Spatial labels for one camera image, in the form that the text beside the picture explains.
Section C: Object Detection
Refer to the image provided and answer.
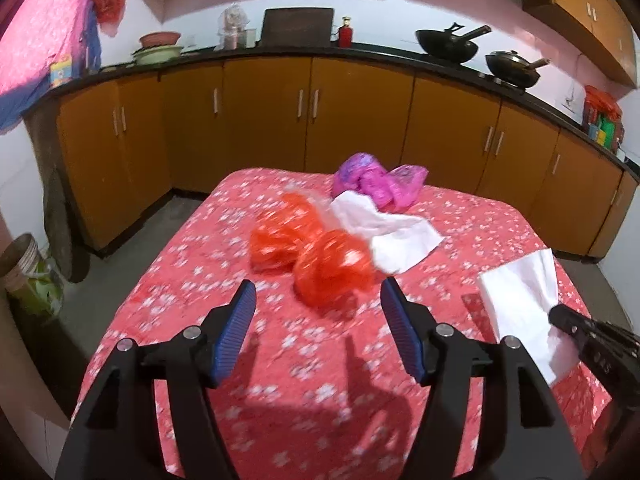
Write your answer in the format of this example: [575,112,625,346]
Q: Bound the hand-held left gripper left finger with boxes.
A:
[55,280,258,480]

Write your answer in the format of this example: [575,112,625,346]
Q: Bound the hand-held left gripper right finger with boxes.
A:
[380,276,586,480]

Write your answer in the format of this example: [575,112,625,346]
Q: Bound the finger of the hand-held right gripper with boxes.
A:
[547,304,601,358]

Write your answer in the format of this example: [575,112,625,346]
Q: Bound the white plastic bag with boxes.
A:
[475,247,581,386]
[330,192,443,276]

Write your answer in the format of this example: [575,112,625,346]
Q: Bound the orange plastic bag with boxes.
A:
[292,230,376,308]
[249,194,326,273]

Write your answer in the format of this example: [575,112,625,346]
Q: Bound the red floral tablecloth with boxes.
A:
[70,167,613,480]

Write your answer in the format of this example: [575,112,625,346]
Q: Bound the purple plastic bag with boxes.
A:
[332,152,428,211]

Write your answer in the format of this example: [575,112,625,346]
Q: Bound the green containers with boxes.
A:
[587,115,619,148]

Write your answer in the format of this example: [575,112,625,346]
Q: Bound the round dark griddle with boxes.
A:
[42,165,91,283]

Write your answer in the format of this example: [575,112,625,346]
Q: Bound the orange bag on countertop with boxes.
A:
[582,85,625,133]

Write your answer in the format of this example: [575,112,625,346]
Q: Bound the orange lower kitchen cabinets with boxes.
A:
[55,57,626,261]

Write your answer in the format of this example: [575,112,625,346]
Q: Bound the bucket with green bag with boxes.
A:
[0,232,66,318]

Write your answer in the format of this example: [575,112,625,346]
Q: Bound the black pan with lid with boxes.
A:
[485,50,551,90]

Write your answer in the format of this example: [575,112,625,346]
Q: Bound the black kitchen countertop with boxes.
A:
[25,42,640,181]

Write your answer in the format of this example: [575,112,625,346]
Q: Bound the black wok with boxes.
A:
[415,22,493,64]

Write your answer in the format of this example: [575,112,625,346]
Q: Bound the clear bag with jars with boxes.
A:
[218,4,250,51]

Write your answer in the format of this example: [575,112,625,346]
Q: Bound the reddish plastic basin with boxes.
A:
[139,31,182,50]

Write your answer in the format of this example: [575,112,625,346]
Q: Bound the dark cutting board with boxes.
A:
[260,7,335,47]

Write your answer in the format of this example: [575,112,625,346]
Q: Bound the small colourful box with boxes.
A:
[50,53,73,87]

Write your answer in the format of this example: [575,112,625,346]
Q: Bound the red hanging plastic bag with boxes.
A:
[91,0,130,26]

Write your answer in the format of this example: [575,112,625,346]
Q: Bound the pink curtain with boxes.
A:
[0,0,116,133]

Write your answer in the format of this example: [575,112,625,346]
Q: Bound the short orange wall cabinet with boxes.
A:
[522,0,638,88]

